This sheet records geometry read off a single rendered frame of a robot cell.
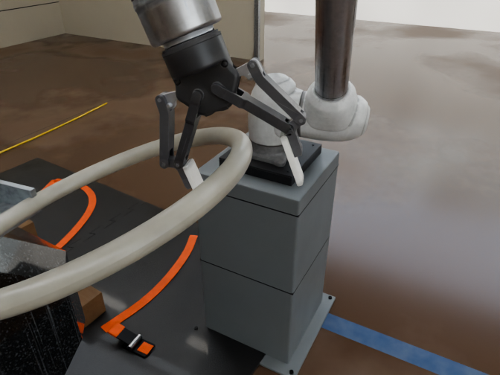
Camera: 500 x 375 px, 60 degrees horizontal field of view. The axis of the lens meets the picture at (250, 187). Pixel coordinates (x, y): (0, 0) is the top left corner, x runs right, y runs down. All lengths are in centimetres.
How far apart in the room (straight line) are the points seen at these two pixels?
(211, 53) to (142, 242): 22
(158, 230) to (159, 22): 22
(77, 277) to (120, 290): 180
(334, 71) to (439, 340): 133
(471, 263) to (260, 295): 131
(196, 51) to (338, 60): 75
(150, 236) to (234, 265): 122
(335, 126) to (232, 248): 58
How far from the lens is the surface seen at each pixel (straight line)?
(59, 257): 157
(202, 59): 50
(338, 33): 115
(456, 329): 220
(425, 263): 250
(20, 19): 781
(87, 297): 207
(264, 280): 162
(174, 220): 45
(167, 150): 57
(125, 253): 44
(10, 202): 93
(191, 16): 50
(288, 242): 145
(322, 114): 134
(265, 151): 147
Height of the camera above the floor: 153
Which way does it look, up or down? 31 degrees down
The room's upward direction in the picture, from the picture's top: straight up
